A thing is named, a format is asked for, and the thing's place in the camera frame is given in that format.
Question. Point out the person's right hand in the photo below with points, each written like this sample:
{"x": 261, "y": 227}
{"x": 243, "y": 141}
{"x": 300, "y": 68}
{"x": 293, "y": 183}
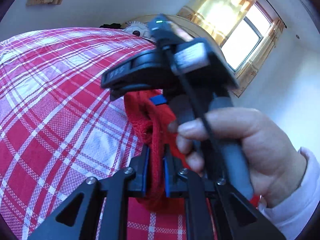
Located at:
{"x": 276, "y": 168}

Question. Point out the white patterned cushion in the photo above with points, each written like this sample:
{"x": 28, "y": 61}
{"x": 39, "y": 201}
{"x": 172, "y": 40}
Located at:
{"x": 138, "y": 29}

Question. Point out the beige curtain left of headboard window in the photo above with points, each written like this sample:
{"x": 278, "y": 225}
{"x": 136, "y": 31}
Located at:
{"x": 219, "y": 18}

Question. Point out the black item beside cushion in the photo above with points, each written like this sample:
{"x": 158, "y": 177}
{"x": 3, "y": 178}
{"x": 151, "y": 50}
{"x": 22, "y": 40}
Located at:
{"x": 111, "y": 26}

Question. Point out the right window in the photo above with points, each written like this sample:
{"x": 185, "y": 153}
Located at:
{"x": 246, "y": 37}

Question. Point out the red knit sweater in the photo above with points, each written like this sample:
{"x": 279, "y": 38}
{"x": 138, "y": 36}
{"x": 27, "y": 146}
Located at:
{"x": 150, "y": 124}

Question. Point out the right forearm white sleeve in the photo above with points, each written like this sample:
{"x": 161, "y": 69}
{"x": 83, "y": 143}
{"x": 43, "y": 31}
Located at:
{"x": 292, "y": 215}

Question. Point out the beige curtain of headboard window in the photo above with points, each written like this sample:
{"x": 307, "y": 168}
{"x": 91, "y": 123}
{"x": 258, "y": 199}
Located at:
{"x": 252, "y": 65}
{"x": 219, "y": 18}

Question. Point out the beige curtain right of headboard window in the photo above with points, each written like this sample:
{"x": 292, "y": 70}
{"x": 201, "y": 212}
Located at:
{"x": 252, "y": 65}

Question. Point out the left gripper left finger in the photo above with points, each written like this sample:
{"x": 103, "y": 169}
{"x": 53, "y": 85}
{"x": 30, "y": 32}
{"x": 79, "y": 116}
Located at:
{"x": 97, "y": 209}

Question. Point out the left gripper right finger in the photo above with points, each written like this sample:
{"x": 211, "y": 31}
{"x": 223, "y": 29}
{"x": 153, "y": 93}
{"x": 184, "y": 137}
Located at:
{"x": 214, "y": 209}

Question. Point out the red white plaid bedspread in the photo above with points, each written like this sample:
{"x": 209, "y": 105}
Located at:
{"x": 58, "y": 126}

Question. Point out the cream wooden headboard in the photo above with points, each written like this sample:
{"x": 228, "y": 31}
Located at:
{"x": 189, "y": 27}

